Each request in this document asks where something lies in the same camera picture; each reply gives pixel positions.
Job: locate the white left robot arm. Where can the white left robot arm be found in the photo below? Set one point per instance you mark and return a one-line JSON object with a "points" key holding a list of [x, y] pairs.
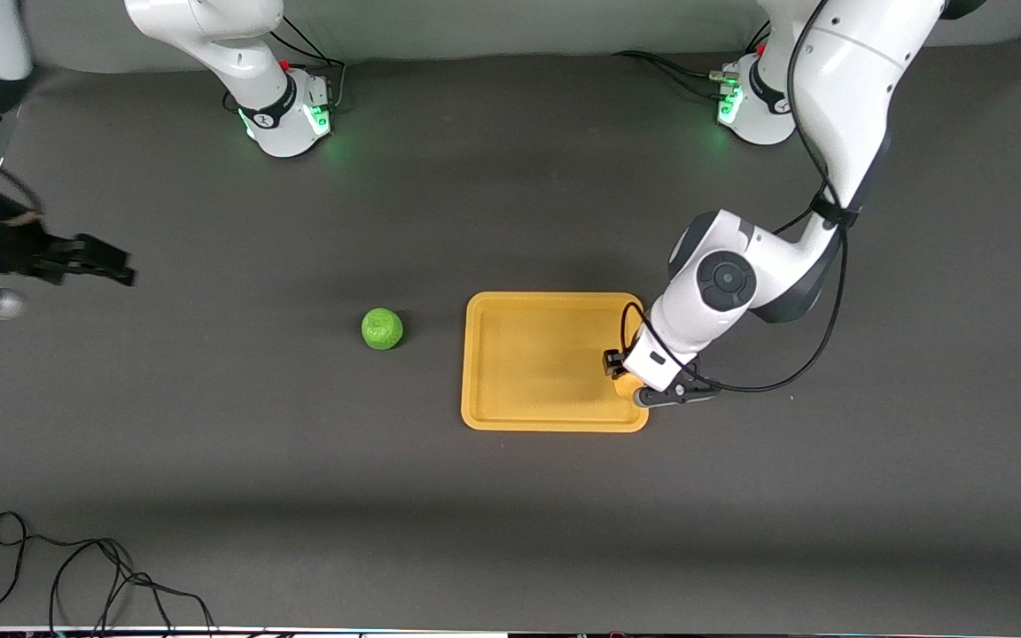
{"points": [[856, 89]]}

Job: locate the dark grey table mat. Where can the dark grey table mat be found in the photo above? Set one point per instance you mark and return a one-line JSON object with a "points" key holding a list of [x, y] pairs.
{"points": [[510, 514]]}

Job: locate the yellow plastic tray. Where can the yellow plastic tray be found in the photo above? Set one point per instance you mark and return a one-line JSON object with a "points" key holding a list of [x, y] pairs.
{"points": [[528, 363]]}

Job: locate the green apple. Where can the green apple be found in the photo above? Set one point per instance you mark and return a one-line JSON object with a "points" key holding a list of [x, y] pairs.
{"points": [[382, 329]]}

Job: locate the yellow potato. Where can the yellow potato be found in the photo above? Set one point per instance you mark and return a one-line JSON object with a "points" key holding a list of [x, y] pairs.
{"points": [[627, 386]]}

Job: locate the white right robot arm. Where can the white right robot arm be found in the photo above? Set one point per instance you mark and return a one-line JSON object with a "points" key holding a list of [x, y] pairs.
{"points": [[236, 53]]}

